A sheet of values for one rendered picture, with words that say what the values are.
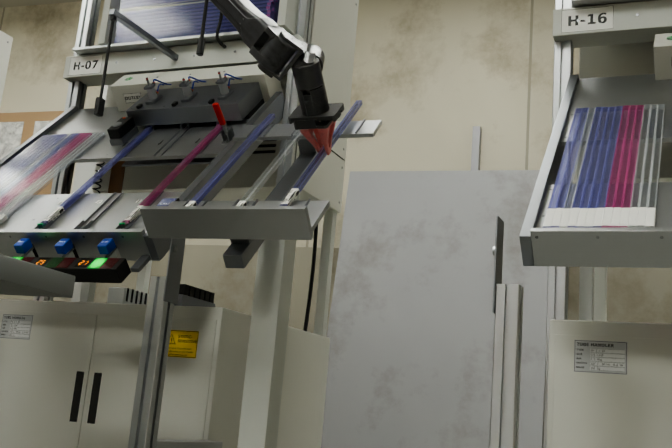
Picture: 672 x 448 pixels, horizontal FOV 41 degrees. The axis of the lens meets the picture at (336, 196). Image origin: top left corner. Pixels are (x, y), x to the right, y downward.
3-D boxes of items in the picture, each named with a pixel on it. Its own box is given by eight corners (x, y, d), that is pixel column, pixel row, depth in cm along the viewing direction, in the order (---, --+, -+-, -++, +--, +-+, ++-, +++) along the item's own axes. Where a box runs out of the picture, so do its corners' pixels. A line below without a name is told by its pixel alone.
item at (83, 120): (229, 170, 216) (224, 152, 214) (16, 177, 242) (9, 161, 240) (281, 111, 243) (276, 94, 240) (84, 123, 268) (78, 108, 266)
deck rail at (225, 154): (160, 261, 185) (150, 235, 182) (152, 261, 186) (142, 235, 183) (288, 112, 242) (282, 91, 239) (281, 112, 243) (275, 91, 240)
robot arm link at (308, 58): (288, 64, 174) (317, 60, 174) (291, 53, 180) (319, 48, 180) (296, 97, 177) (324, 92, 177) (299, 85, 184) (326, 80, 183)
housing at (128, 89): (276, 122, 240) (263, 73, 233) (125, 130, 259) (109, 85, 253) (287, 109, 246) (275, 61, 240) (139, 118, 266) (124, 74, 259)
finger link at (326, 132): (312, 147, 190) (303, 107, 186) (344, 146, 188) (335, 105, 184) (301, 162, 185) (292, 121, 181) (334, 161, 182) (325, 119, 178)
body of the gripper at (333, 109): (300, 113, 187) (292, 80, 184) (345, 110, 183) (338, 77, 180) (289, 126, 182) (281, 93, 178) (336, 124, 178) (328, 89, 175)
